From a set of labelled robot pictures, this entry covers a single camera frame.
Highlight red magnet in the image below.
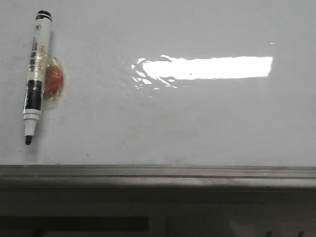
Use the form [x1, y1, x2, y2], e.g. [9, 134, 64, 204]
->
[42, 54, 66, 110]

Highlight black and white whiteboard marker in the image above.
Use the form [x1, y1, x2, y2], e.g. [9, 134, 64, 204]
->
[23, 10, 52, 146]

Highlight white whiteboard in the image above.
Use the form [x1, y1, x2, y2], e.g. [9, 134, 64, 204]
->
[0, 0, 316, 166]

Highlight grey aluminium whiteboard frame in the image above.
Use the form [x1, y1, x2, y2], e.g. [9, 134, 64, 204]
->
[0, 165, 316, 191]

